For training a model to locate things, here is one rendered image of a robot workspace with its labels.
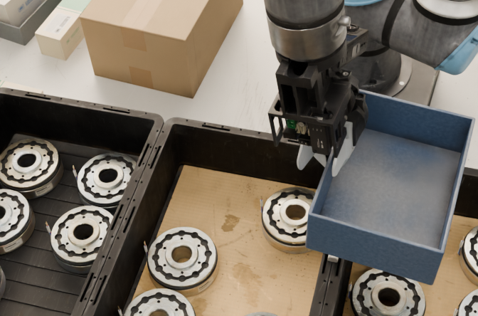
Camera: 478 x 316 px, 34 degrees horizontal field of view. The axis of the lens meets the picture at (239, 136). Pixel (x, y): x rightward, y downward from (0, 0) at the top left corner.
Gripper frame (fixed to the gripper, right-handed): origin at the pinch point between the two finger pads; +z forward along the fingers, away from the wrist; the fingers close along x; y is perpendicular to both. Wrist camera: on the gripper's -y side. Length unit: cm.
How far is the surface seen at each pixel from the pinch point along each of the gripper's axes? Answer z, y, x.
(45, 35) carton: 26, -37, -76
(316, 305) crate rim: 18.9, 9.8, -0.7
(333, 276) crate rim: 19.0, 4.9, 0.0
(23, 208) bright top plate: 19, 7, -50
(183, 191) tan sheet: 25.1, -7.0, -29.6
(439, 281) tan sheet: 30.7, -5.3, 11.7
